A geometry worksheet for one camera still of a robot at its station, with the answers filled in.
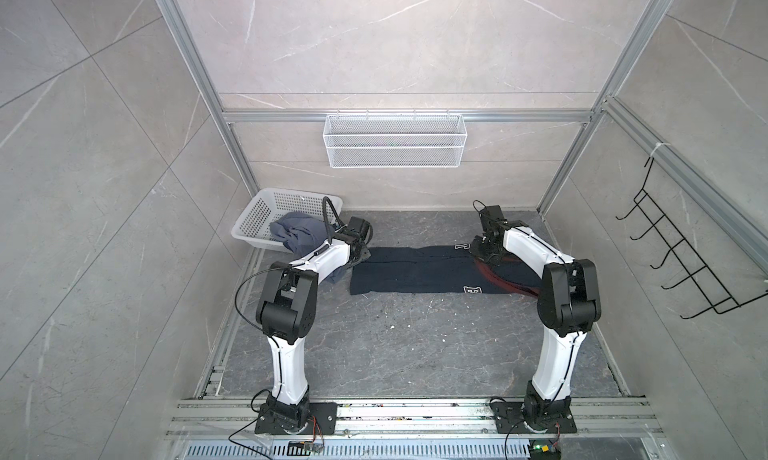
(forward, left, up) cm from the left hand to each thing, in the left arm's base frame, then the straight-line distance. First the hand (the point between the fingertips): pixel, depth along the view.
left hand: (357, 248), depth 100 cm
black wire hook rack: (-36, -76, +27) cm, 88 cm away
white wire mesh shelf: (+28, -15, +23) cm, 40 cm away
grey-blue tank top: (+2, +18, +6) cm, 19 cm away
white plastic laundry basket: (+15, +39, -3) cm, 42 cm away
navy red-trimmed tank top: (-6, -27, -6) cm, 28 cm away
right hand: (-3, -40, -1) cm, 40 cm away
